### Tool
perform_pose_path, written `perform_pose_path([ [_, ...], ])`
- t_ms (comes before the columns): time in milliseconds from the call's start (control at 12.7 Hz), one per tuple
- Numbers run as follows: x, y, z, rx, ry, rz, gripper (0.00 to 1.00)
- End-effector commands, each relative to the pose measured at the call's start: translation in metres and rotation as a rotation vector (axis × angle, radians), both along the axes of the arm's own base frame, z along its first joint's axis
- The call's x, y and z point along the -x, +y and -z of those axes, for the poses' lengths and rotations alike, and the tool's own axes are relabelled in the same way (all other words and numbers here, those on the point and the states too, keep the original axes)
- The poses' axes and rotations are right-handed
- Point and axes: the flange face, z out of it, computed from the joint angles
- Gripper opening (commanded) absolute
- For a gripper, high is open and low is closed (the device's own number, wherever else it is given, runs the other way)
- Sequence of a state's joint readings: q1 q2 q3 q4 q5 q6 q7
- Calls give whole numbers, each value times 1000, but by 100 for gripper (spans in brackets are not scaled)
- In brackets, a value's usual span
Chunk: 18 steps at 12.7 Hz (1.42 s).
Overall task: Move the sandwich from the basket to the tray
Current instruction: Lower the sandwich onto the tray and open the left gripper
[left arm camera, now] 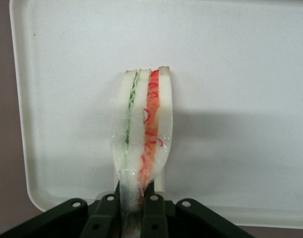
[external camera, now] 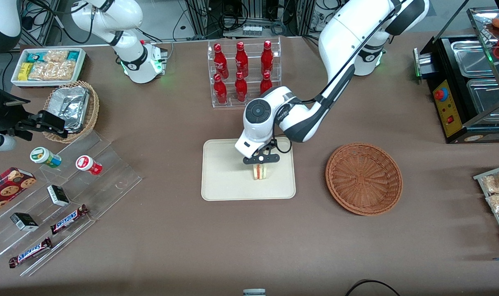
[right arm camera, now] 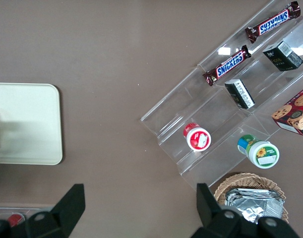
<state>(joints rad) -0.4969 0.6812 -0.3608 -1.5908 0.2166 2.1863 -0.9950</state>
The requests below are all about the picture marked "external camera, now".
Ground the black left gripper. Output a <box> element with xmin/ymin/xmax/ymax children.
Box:
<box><xmin>243</xmin><ymin>139</ymin><xmax>281</xmax><ymax>165</ymax></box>

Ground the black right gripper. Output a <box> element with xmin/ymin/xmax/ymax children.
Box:
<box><xmin>0</xmin><ymin>80</ymin><xmax>68</xmax><ymax>142</ymax></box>

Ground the plastic-wrapped sandwich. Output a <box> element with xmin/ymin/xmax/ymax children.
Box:
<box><xmin>253</xmin><ymin>163</ymin><xmax>271</xmax><ymax>181</ymax></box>

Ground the beige plastic tray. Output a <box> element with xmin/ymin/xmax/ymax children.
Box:
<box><xmin>201</xmin><ymin>139</ymin><xmax>297</xmax><ymax>202</ymax></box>

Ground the small brown wicker basket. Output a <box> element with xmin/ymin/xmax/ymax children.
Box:
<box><xmin>43</xmin><ymin>80</ymin><xmax>100</xmax><ymax>144</ymax></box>

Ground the large brown wicker basket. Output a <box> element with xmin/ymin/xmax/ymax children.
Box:
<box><xmin>325</xmin><ymin>142</ymin><xmax>403</xmax><ymax>217</ymax></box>

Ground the green-lidded cup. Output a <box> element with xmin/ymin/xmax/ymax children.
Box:
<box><xmin>30</xmin><ymin>147</ymin><xmax>62</xmax><ymax>169</ymax></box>

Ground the stack of foil containers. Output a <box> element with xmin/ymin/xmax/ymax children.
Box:
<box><xmin>49</xmin><ymin>86</ymin><xmax>90</xmax><ymax>133</ymax></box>

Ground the white rectangular snack bin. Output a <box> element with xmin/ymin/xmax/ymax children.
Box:
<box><xmin>11</xmin><ymin>47</ymin><xmax>88</xmax><ymax>89</ymax></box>

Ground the large clear bag of crackers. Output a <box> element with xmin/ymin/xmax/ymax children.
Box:
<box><xmin>29</xmin><ymin>60</ymin><xmax>76</xmax><ymax>81</ymax></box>

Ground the yellow snack pack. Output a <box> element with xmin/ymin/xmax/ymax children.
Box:
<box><xmin>18</xmin><ymin>62</ymin><xmax>34</xmax><ymax>81</ymax></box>

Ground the clear acrylic bottle rack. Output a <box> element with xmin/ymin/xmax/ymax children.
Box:
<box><xmin>207</xmin><ymin>37</ymin><xmax>282</xmax><ymax>109</ymax></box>

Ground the red-lidded cup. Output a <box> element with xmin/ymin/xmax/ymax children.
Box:
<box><xmin>75</xmin><ymin>155</ymin><xmax>103</xmax><ymax>176</ymax></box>

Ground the small clear bag of crackers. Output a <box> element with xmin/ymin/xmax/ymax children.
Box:
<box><xmin>44</xmin><ymin>49</ymin><xmax>70</xmax><ymax>62</ymax></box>

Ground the small black box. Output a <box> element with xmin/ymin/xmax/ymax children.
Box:
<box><xmin>9</xmin><ymin>212</ymin><xmax>39</xmax><ymax>232</ymax></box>
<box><xmin>46</xmin><ymin>185</ymin><xmax>70</xmax><ymax>207</ymax></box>

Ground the red cookie box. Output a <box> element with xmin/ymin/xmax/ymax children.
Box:
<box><xmin>0</xmin><ymin>167</ymin><xmax>37</xmax><ymax>219</ymax></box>

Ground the red cola bottle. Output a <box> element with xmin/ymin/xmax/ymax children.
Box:
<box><xmin>260</xmin><ymin>40</ymin><xmax>274</xmax><ymax>75</ymax></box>
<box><xmin>213</xmin><ymin>43</ymin><xmax>230</xmax><ymax>79</ymax></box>
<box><xmin>234</xmin><ymin>71</ymin><xmax>248</xmax><ymax>102</ymax></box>
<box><xmin>234</xmin><ymin>41</ymin><xmax>249</xmax><ymax>77</ymax></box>
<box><xmin>260</xmin><ymin>71</ymin><xmax>274</xmax><ymax>96</ymax></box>
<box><xmin>213</xmin><ymin>73</ymin><xmax>228</xmax><ymax>104</ymax></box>

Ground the clear acrylic step display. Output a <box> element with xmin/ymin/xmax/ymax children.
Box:
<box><xmin>0</xmin><ymin>131</ymin><xmax>143</xmax><ymax>277</ymax></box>

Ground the Snickers chocolate bar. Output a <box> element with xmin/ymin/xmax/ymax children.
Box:
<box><xmin>50</xmin><ymin>204</ymin><xmax>90</xmax><ymax>235</ymax></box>
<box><xmin>8</xmin><ymin>237</ymin><xmax>53</xmax><ymax>269</ymax></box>

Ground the silver metal warmer drawer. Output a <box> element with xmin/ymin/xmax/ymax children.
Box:
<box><xmin>414</xmin><ymin>47</ymin><xmax>440</xmax><ymax>80</ymax></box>

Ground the black food warmer display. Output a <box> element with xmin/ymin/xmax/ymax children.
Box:
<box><xmin>414</xmin><ymin>6</ymin><xmax>499</xmax><ymax>144</ymax></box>

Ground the stainless steel pan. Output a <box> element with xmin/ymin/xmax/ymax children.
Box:
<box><xmin>466</xmin><ymin>78</ymin><xmax>499</xmax><ymax>116</ymax></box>
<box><xmin>451</xmin><ymin>40</ymin><xmax>497</xmax><ymax>79</ymax></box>

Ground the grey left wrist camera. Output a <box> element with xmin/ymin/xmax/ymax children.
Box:
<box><xmin>234</xmin><ymin>137</ymin><xmax>261</xmax><ymax>158</ymax></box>

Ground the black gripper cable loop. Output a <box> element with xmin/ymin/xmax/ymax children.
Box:
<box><xmin>273</xmin><ymin>136</ymin><xmax>293</xmax><ymax>154</ymax></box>

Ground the grey wire rack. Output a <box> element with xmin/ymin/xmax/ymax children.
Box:
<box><xmin>473</xmin><ymin>163</ymin><xmax>499</xmax><ymax>252</ymax></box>

